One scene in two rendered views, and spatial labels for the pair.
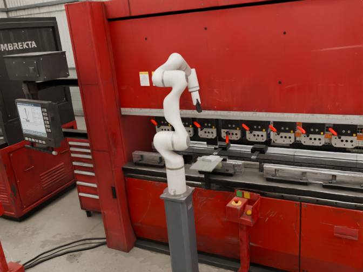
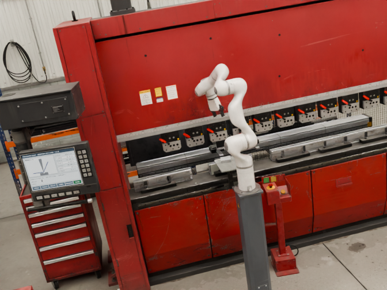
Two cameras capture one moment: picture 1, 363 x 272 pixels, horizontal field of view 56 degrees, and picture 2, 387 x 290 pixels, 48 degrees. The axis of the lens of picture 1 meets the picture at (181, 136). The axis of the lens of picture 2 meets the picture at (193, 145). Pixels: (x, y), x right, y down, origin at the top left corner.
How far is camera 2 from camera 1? 2.02 m
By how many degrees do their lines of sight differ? 34
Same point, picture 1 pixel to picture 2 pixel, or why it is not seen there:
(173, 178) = (249, 176)
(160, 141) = (236, 145)
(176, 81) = (242, 87)
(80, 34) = (78, 60)
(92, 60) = (95, 87)
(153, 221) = (173, 246)
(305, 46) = (295, 43)
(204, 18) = (209, 29)
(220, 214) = not seen: hidden behind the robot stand
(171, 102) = (239, 107)
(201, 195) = (224, 197)
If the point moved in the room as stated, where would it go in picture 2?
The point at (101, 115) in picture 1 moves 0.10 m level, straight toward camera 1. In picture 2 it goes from (110, 147) to (119, 148)
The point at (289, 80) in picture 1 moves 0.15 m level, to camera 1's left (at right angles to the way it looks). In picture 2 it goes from (286, 73) to (274, 77)
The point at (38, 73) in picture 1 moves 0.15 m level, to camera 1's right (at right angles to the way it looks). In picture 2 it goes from (69, 110) to (91, 104)
